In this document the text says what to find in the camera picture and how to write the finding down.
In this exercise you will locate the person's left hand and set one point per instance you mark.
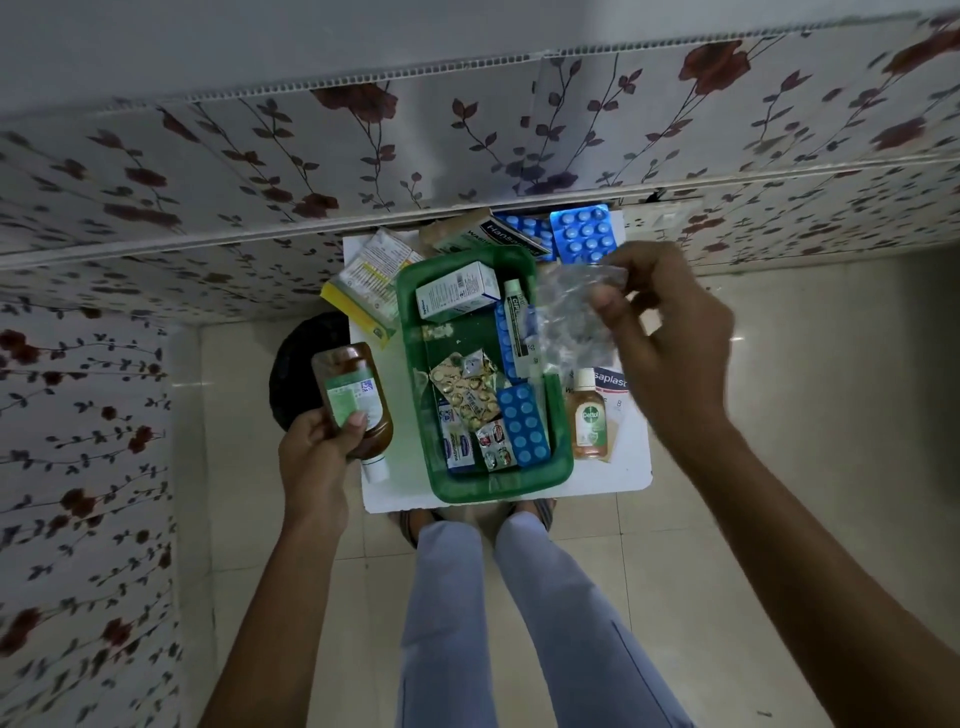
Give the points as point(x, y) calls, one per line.
point(319, 472)

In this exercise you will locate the person's right hand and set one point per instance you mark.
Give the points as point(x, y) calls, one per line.
point(682, 352)

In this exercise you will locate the white plaster strip packet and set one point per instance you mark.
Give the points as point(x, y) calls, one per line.
point(615, 382)

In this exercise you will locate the brown syrup bottle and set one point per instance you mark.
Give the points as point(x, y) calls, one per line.
point(352, 375)

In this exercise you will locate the small amber antiseptic bottle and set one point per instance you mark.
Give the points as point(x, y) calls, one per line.
point(587, 420)

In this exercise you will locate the clear plastic bag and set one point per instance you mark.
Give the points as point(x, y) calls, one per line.
point(566, 322)

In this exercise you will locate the blue tablet blister pack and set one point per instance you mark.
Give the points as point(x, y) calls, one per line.
point(534, 229)
point(523, 424)
point(504, 345)
point(583, 234)

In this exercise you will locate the white ointment tube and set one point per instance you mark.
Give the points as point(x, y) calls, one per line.
point(517, 322)

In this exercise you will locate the gold capsule strip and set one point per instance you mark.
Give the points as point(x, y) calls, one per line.
point(465, 386)

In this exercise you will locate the yellow white medicine packet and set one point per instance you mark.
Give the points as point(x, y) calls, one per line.
point(371, 285)

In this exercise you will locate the green plastic tray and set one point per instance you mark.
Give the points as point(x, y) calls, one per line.
point(465, 334)

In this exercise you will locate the white green medicine box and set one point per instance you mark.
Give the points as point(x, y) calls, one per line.
point(457, 292)

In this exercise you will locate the person's left forearm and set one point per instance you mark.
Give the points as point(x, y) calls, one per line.
point(285, 615)

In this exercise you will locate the person's right forearm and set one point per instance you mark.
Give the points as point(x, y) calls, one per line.
point(810, 585)

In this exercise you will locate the person's left sandal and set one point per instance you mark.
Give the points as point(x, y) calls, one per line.
point(411, 529)

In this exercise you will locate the person's sandal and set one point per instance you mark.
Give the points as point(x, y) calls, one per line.
point(411, 529)
point(546, 514)

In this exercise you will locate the person's right sandal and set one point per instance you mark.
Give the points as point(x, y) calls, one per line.
point(546, 514)

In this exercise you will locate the black trash bin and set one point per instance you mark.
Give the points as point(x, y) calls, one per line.
point(300, 375)

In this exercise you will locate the white skirting outlet plate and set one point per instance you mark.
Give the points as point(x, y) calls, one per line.
point(664, 219)

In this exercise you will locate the light blue trousers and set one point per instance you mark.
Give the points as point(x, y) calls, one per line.
point(562, 637)

